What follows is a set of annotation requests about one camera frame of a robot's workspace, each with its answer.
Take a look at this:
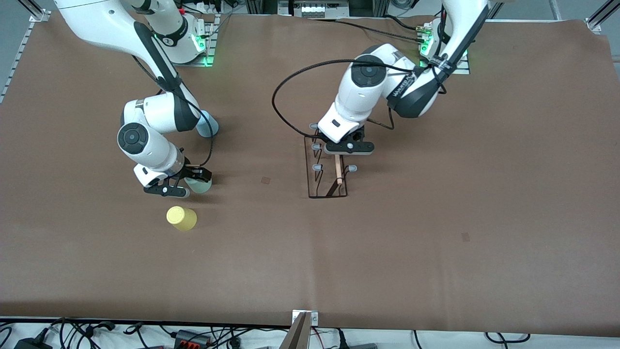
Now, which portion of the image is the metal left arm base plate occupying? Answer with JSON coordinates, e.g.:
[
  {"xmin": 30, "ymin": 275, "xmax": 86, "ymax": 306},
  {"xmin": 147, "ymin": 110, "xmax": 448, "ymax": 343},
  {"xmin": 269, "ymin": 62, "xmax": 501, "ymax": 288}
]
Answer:
[{"xmin": 419, "ymin": 48, "xmax": 470, "ymax": 75}]

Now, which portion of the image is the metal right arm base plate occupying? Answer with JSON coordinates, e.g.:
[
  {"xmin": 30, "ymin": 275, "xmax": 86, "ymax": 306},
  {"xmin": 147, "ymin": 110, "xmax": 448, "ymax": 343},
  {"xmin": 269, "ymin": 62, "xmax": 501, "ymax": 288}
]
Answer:
[{"xmin": 162, "ymin": 15, "xmax": 216, "ymax": 67}]

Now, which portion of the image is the black orange connector box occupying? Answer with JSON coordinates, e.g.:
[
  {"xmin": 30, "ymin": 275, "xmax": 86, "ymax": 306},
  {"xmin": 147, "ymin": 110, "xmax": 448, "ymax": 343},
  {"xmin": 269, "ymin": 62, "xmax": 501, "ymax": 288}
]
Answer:
[{"xmin": 173, "ymin": 330, "xmax": 212, "ymax": 348}]

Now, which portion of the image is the pale green plastic cup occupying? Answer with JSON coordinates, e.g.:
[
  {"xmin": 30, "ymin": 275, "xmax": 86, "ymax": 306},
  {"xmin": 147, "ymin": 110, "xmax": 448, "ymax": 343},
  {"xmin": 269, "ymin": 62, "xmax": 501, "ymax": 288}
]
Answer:
[{"xmin": 184, "ymin": 177, "xmax": 213, "ymax": 194}]

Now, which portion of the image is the aluminium frame rail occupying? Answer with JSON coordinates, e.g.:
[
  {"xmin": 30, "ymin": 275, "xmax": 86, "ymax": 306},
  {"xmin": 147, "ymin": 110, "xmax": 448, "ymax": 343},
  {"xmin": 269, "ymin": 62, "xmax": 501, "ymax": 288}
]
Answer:
[{"xmin": 0, "ymin": 10, "xmax": 51, "ymax": 105}]

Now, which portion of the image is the white power strip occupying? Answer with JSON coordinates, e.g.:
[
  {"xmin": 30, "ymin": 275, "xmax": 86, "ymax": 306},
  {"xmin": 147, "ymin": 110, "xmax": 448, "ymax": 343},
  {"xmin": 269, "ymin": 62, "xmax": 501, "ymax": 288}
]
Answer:
[{"xmin": 183, "ymin": 0, "xmax": 228, "ymax": 15}]

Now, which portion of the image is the black base supply cable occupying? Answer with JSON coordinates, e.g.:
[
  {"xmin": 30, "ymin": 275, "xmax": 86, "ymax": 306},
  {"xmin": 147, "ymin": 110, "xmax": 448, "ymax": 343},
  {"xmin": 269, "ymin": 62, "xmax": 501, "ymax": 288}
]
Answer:
[{"xmin": 334, "ymin": 18, "xmax": 429, "ymax": 44}]

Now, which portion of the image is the yellow plastic cup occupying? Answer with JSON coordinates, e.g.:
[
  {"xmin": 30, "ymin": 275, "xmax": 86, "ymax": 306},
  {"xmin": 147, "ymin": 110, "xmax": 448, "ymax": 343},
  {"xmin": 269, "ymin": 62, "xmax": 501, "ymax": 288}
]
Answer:
[{"xmin": 166, "ymin": 206, "xmax": 198, "ymax": 232}]

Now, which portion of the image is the aluminium frame profile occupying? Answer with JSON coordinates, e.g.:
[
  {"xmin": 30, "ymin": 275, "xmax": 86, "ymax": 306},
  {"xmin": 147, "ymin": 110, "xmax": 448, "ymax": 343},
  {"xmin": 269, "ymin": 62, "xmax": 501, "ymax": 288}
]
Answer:
[{"xmin": 585, "ymin": 0, "xmax": 620, "ymax": 32}]

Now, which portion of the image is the black wire cup holder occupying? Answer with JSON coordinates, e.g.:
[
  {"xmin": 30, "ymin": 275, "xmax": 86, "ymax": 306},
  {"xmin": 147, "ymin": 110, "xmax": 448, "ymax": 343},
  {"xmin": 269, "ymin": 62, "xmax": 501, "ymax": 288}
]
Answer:
[{"xmin": 304, "ymin": 124, "xmax": 358, "ymax": 199}]

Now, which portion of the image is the black floor cable loop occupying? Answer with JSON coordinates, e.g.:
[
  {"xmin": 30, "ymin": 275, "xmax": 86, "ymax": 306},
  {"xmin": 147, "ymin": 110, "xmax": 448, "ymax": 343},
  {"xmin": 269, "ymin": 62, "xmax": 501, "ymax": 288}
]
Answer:
[{"xmin": 484, "ymin": 332, "xmax": 531, "ymax": 344}]

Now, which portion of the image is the brown table cover sheet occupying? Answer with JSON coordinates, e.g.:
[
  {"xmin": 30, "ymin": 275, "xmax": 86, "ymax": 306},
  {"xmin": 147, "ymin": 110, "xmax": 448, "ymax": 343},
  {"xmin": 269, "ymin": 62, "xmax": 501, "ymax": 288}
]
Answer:
[{"xmin": 0, "ymin": 11, "xmax": 620, "ymax": 337}]

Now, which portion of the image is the grey control box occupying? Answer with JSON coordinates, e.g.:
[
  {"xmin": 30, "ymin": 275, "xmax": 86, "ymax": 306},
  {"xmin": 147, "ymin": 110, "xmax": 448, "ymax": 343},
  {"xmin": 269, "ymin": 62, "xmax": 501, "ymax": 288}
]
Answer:
[{"xmin": 278, "ymin": 0, "xmax": 350, "ymax": 19}]

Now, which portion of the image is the light blue plastic cup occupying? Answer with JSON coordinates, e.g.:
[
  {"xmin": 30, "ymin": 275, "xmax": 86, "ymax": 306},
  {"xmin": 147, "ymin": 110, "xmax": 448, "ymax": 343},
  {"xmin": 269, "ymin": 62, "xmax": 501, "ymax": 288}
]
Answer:
[{"xmin": 195, "ymin": 111, "xmax": 219, "ymax": 138}]

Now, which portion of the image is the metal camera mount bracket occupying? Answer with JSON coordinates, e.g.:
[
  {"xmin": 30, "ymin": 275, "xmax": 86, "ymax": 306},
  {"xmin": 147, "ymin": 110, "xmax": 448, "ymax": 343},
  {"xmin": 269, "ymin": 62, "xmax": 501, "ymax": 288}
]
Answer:
[{"xmin": 280, "ymin": 310, "xmax": 320, "ymax": 349}]

